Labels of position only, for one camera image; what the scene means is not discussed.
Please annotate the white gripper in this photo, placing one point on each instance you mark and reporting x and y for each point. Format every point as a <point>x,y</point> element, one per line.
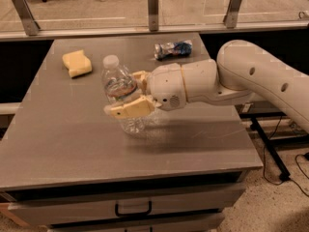
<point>166,85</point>

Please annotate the clear plastic water bottle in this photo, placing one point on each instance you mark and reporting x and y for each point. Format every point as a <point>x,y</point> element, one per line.
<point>119,87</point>

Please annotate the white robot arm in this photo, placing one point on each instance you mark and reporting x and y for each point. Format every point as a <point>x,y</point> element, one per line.
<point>241,70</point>

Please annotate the yellow sponge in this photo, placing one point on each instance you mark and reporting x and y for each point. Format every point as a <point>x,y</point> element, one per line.
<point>77,63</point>

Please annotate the crushed blue silver can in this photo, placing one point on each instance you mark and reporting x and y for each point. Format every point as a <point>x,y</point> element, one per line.
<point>166,50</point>

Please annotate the black metal stand leg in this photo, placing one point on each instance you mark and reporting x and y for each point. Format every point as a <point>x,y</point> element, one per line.
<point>284,172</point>

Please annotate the lower grey drawer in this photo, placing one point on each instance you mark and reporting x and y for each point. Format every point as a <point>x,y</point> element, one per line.
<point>186,223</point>

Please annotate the grey drawer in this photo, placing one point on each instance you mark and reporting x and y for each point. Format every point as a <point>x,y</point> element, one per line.
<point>127,204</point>
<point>186,223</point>

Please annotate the upper grey drawer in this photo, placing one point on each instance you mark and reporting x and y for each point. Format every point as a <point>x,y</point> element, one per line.
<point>127,204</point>

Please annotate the middle metal railing bracket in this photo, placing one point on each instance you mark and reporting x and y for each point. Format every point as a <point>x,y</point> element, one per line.
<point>153,15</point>

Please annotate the metal railing bracket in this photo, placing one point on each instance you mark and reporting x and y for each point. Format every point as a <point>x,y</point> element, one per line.
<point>153,15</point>
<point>231,17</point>
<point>30,26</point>

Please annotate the left metal railing bracket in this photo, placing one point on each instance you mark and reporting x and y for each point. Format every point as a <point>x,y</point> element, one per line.
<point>30,26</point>

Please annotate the right metal railing bracket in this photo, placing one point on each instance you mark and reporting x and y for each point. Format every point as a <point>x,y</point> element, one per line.
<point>231,17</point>

